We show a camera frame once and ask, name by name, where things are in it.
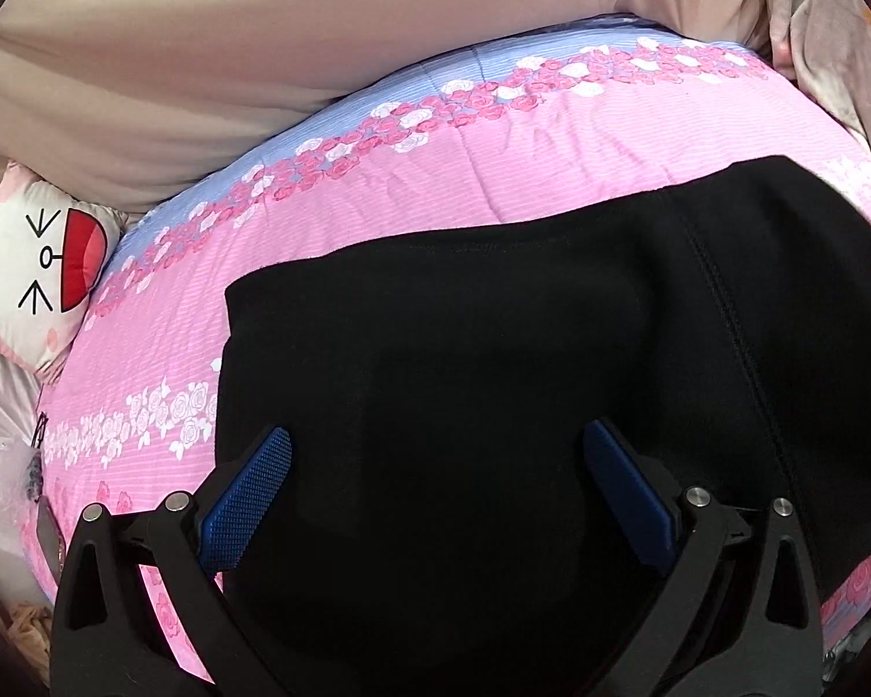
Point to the clear plastic bag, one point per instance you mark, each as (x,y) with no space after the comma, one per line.
(20,475)

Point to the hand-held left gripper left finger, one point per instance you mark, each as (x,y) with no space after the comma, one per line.
(250,494)

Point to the pale floral cloth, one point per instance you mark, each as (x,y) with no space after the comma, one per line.
(827,29)

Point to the pink rose print bed sheet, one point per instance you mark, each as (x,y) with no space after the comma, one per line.
(377,181)

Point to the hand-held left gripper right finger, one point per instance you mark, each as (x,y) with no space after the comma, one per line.
(624,486)

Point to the dark smartphone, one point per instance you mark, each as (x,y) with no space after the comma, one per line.
(49,534)

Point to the black pants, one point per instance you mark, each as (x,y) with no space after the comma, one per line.
(493,377)

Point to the brown cloth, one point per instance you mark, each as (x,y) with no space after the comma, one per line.
(22,632)

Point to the cartoon face pillow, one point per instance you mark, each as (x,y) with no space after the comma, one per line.
(36,261)

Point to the black hair clip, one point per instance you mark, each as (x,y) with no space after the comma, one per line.
(41,428)

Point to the beige curtain cloth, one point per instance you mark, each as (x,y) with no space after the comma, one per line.
(210,43)

